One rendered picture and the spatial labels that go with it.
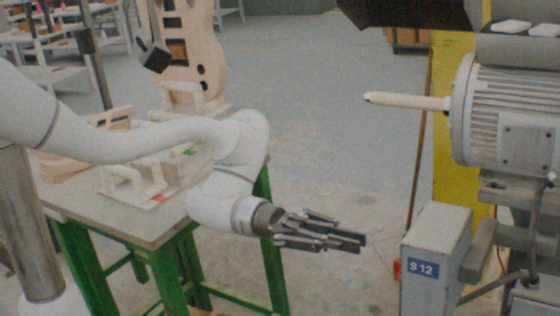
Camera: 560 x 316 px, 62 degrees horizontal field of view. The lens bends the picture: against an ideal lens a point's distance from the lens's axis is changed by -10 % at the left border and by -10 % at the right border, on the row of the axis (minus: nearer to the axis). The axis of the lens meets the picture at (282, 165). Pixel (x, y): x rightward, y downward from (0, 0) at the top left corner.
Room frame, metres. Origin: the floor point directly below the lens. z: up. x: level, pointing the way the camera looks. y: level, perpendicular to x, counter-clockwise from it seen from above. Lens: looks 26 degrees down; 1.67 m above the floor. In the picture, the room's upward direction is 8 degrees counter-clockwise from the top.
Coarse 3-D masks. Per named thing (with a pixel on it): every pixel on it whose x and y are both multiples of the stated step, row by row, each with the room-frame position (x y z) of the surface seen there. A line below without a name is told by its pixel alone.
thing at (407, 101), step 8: (376, 96) 1.10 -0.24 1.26; (384, 96) 1.09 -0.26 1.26; (392, 96) 1.08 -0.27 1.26; (400, 96) 1.07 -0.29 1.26; (408, 96) 1.06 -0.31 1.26; (416, 96) 1.05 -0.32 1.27; (384, 104) 1.09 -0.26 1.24; (392, 104) 1.08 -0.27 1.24; (400, 104) 1.06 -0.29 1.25; (408, 104) 1.05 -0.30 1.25; (416, 104) 1.04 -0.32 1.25; (424, 104) 1.03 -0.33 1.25; (432, 104) 1.02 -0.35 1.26; (440, 104) 1.01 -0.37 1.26; (440, 112) 1.01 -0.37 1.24
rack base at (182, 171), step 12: (204, 144) 1.52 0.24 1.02; (156, 156) 1.48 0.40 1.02; (180, 156) 1.45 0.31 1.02; (192, 156) 1.45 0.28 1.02; (204, 156) 1.49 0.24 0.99; (132, 168) 1.54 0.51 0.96; (144, 168) 1.50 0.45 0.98; (168, 168) 1.42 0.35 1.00; (180, 168) 1.40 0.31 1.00; (192, 168) 1.44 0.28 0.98; (204, 168) 1.48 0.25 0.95; (168, 180) 1.43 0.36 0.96; (180, 180) 1.40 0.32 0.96; (192, 180) 1.43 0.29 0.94
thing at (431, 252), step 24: (432, 216) 0.79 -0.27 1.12; (456, 216) 0.77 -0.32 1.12; (408, 240) 0.72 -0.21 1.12; (432, 240) 0.71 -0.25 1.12; (456, 240) 0.70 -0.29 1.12; (408, 264) 0.71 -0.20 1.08; (432, 264) 0.68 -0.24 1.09; (456, 264) 0.70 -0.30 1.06; (408, 288) 0.71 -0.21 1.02; (432, 288) 0.68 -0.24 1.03; (456, 288) 0.72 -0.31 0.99; (480, 288) 0.76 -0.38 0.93; (528, 288) 0.73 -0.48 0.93; (408, 312) 0.71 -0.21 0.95; (432, 312) 0.68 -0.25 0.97
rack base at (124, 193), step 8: (120, 184) 1.47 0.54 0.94; (128, 184) 1.46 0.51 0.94; (144, 184) 1.45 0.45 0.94; (152, 184) 1.44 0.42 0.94; (168, 184) 1.42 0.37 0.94; (104, 192) 1.43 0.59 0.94; (120, 192) 1.41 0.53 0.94; (128, 192) 1.41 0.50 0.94; (168, 192) 1.37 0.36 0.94; (176, 192) 1.37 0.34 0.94; (120, 200) 1.36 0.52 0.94; (128, 200) 1.35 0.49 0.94; (136, 200) 1.35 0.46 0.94; (152, 200) 1.33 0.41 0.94; (136, 208) 1.31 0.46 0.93; (144, 208) 1.29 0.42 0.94; (152, 208) 1.29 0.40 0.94
